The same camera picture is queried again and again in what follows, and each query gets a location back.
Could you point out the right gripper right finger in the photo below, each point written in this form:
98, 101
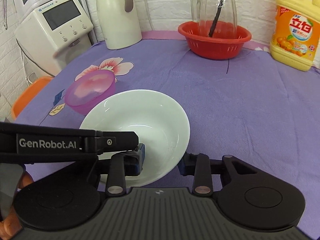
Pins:
201, 167

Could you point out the white thermos kettle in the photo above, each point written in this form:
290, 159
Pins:
119, 23

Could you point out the yellow dish soap bottle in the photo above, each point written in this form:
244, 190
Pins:
296, 35

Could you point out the purple translucent plastic bowl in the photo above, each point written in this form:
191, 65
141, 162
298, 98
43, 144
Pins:
89, 90

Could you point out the red plastic basket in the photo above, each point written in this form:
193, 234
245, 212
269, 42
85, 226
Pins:
214, 48

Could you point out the orange plastic basin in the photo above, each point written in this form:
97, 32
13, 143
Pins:
28, 95

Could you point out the black stirring stick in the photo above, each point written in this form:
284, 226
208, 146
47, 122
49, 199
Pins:
216, 18

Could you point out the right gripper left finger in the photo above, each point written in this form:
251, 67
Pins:
124, 164

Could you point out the white water dispenser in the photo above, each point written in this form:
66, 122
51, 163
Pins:
53, 35

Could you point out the person's left hand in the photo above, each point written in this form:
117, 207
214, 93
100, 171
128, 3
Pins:
11, 225

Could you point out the purple floral tablecloth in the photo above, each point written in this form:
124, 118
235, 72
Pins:
257, 109

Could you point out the white red-patterned ceramic bowl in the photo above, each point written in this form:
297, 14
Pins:
159, 121

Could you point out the clear glass jar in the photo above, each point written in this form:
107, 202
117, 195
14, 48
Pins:
203, 13

